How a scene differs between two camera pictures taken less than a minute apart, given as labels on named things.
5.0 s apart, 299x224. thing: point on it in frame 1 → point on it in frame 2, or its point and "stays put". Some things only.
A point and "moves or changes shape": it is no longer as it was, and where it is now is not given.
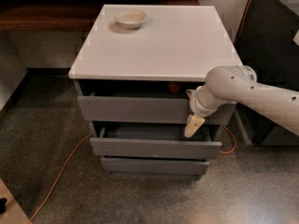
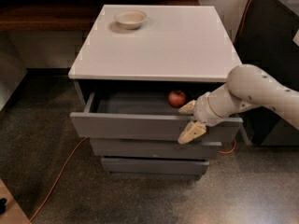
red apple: (175, 88) → (177, 98)
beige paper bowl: (131, 20) stays put
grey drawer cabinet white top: (132, 78) stays put
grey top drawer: (163, 106) moves or changes shape
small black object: (3, 207) stays put
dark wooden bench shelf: (64, 14) stays put
